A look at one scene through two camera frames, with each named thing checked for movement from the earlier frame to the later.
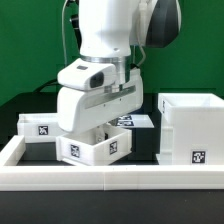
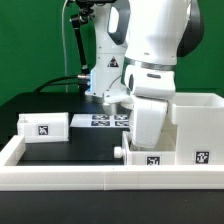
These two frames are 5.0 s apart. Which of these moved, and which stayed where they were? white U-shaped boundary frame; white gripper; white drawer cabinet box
Moved: white gripper
Stayed: white drawer cabinet box; white U-shaped boundary frame
